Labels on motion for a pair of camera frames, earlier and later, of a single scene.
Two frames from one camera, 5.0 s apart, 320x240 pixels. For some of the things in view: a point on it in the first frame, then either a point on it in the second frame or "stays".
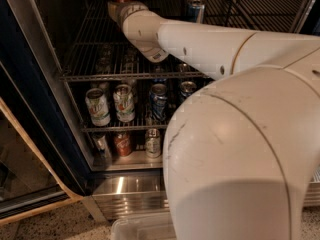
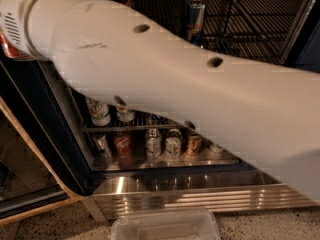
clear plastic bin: (152, 228) stays
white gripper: (130, 11) → (10, 24)
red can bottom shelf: (123, 142) stays
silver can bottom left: (101, 146) stays
